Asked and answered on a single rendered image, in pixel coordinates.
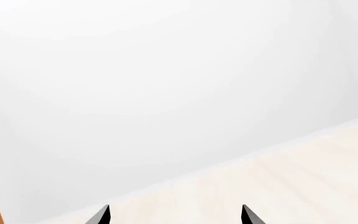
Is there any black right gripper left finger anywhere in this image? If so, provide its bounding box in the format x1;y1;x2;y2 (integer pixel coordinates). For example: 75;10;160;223
85;203;111;224

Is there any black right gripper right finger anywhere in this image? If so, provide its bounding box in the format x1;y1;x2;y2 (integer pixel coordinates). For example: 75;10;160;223
241;203;267;224

